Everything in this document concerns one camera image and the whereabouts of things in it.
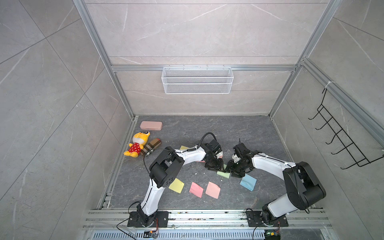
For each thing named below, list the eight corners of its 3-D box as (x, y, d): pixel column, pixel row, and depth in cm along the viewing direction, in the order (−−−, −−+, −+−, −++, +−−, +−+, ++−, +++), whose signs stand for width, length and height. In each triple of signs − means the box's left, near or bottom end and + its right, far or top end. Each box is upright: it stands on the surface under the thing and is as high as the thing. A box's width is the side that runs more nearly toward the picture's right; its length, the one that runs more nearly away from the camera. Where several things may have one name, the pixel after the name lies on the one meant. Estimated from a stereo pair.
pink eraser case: (139, 130, 113) (138, 128, 112) (141, 123, 118) (140, 121, 116) (161, 130, 113) (161, 128, 112) (163, 123, 118) (162, 121, 116)
